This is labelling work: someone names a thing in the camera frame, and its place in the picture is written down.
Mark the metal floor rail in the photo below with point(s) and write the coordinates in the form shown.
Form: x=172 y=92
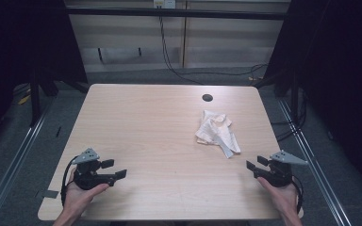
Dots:
x=9 y=166
x=314 y=163

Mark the person's left hand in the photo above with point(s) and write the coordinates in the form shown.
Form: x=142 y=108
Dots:
x=78 y=197

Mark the white wall outlet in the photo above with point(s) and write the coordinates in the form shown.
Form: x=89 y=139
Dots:
x=165 y=3

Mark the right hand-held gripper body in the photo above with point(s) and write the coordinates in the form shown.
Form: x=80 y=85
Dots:
x=278 y=175

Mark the black metal stand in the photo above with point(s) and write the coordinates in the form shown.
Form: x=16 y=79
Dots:
x=35 y=100

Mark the person's right hand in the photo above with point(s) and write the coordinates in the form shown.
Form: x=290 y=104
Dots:
x=281 y=197

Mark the dark curtain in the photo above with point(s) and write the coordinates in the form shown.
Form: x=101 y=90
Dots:
x=342 y=62
x=19 y=40

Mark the grey tape piece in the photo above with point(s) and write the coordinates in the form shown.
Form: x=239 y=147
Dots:
x=50 y=194

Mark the small black floor strip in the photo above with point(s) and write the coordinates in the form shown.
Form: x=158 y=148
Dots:
x=58 y=132

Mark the black horizontal bar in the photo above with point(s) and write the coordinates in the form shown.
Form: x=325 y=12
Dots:
x=176 y=13

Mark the yellow object on floor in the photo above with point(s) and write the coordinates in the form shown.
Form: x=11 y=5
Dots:
x=24 y=100

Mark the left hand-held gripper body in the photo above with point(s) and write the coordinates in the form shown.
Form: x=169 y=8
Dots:
x=88 y=177

